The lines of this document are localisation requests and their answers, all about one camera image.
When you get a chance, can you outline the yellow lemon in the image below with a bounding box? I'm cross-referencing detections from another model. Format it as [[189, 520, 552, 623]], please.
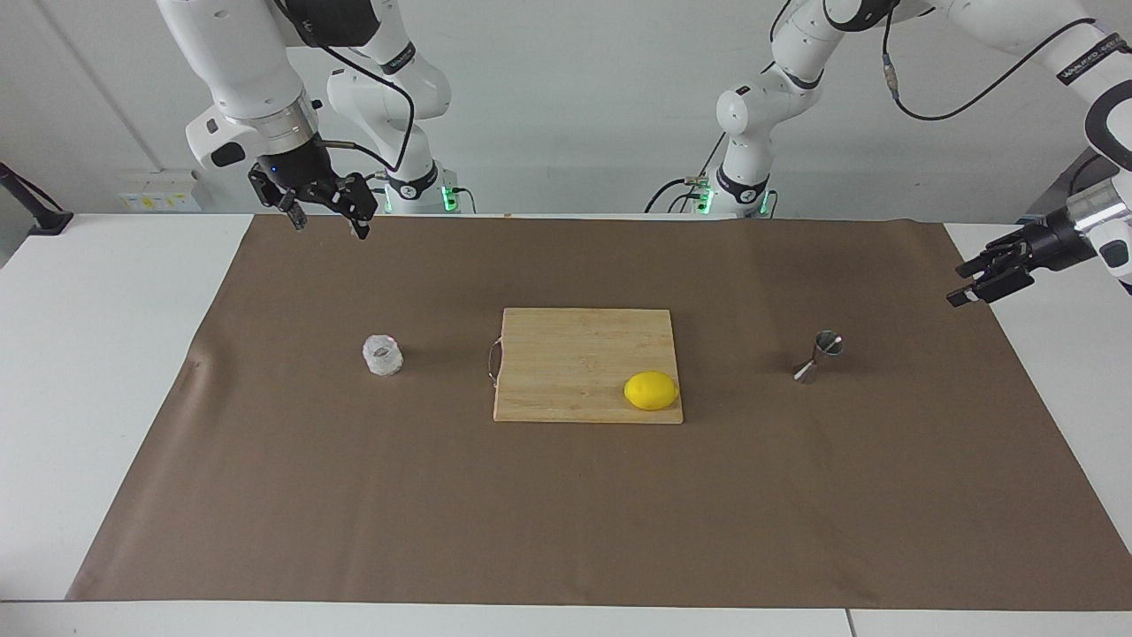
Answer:
[[623, 371, 680, 411]]

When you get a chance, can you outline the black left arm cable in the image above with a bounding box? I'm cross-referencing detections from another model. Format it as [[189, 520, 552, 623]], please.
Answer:
[[882, 0, 1102, 122]]

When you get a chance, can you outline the steel double jigger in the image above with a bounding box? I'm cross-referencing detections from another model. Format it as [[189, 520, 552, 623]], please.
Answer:
[[793, 331, 845, 384]]

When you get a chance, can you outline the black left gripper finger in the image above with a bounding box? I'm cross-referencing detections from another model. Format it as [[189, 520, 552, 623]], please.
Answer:
[[945, 257, 1037, 308], [955, 226, 1031, 278]]

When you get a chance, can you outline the wooden cutting board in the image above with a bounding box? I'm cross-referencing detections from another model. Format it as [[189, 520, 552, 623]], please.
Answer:
[[486, 307, 685, 426]]

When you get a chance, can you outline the black clamp stand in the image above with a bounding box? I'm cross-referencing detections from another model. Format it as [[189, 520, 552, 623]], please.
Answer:
[[0, 162, 74, 236]]

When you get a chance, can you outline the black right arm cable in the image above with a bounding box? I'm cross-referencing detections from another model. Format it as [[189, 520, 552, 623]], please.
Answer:
[[274, 0, 417, 175]]

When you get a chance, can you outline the clear textured glass cup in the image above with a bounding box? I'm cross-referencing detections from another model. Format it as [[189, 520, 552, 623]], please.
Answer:
[[362, 334, 404, 379]]

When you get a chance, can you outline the white wall socket box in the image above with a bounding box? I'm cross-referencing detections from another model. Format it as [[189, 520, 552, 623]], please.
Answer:
[[118, 170, 203, 212]]

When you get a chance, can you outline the brown paper table mat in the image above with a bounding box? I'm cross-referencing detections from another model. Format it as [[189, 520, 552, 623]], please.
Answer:
[[66, 213, 1132, 611]]

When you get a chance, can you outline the black base cable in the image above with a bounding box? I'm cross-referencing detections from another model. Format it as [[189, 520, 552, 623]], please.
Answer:
[[644, 133, 728, 214]]

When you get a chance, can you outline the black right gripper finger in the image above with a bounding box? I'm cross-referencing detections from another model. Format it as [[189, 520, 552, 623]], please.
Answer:
[[320, 173, 379, 241], [249, 166, 309, 232]]

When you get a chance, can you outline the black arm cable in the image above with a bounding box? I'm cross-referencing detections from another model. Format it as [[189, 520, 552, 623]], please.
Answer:
[[274, 0, 417, 175], [882, 0, 1102, 122]]

